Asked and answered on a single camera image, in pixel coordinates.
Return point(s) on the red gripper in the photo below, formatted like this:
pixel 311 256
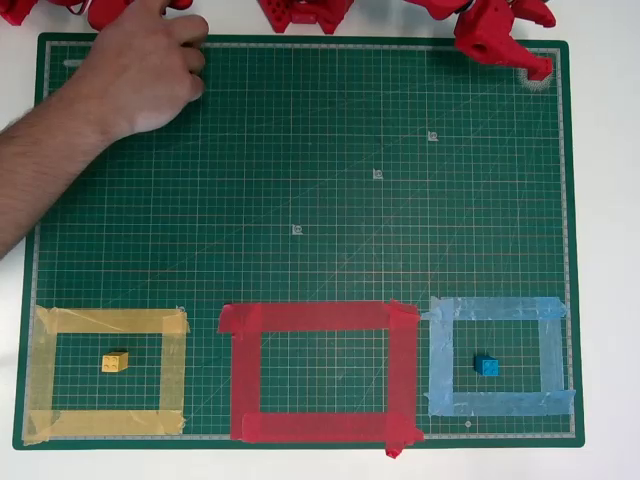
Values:
pixel 520 56

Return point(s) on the blue lego brick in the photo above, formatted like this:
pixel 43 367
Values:
pixel 486 366

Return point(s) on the red robot arm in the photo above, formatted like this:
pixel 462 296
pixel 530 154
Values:
pixel 305 15

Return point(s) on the green cutting mat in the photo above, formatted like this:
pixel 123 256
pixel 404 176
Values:
pixel 300 200

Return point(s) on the red lego brick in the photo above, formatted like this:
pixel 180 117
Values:
pixel 542 72

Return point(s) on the operator right forearm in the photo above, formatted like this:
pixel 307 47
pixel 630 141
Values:
pixel 40 175

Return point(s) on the blue tape square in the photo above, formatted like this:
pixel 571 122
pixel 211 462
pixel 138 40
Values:
pixel 442 360

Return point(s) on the operator right hand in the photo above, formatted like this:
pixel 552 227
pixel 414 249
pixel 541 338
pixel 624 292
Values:
pixel 140 75

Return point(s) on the yellow tape square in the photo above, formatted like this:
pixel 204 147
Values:
pixel 42 375

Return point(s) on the red leader arm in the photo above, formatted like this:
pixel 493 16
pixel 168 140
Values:
pixel 17 12

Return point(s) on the red tape square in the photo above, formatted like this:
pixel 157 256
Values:
pixel 245 375

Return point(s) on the yellow lego brick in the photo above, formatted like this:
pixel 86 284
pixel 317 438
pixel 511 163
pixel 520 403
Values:
pixel 114 362

